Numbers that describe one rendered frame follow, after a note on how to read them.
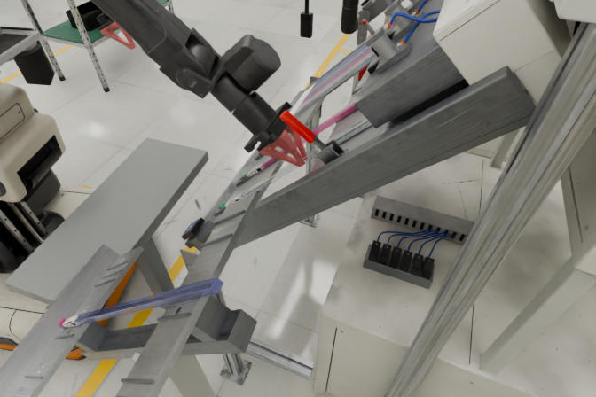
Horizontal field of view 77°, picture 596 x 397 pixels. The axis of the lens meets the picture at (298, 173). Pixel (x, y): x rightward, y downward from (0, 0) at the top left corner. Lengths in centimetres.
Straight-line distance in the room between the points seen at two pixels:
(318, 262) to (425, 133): 129
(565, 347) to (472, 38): 75
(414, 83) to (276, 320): 124
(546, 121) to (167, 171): 107
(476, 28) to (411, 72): 9
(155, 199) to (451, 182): 89
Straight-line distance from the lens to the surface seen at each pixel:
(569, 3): 36
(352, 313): 90
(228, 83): 63
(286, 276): 165
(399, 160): 49
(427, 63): 46
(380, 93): 49
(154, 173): 127
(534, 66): 44
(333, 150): 55
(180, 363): 72
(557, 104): 39
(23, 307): 155
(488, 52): 43
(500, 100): 43
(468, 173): 127
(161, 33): 59
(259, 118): 63
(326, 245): 174
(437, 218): 104
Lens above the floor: 142
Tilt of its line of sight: 44 degrees down
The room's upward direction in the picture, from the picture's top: straight up
